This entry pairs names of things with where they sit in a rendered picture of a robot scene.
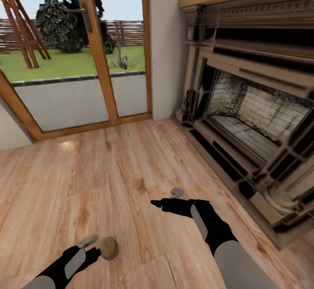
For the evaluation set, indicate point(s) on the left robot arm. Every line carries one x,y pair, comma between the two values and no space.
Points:
59,274

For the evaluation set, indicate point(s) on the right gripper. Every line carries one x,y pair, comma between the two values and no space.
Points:
169,205

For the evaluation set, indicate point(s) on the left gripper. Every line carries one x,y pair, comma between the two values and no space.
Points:
92,256

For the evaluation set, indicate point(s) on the door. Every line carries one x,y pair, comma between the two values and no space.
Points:
72,66

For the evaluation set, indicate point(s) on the wood fireplace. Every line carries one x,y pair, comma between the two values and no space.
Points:
248,107

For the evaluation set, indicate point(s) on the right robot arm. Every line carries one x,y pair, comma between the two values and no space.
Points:
237,267

